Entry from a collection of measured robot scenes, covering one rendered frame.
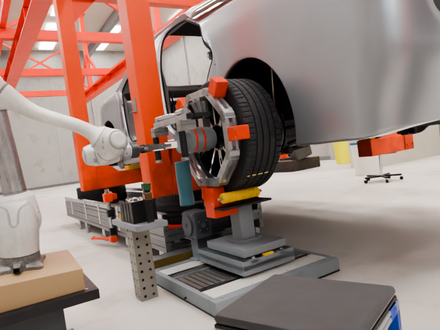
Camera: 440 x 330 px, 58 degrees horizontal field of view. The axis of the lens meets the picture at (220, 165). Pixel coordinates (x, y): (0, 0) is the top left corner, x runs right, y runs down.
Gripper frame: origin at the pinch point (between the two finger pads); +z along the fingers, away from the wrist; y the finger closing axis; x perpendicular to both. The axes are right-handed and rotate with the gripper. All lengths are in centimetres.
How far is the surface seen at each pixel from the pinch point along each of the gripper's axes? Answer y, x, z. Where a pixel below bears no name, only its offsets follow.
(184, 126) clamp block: 2.5, 8.8, 8.5
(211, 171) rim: -30, -18, 39
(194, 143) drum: -10.4, -0.1, 19.6
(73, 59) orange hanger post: -255, 110, 22
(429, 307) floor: 80, -84, 72
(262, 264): 5, -71, 43
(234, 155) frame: 9.8, -9.2, 31.2
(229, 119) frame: 8.7, 9.5, 31.7
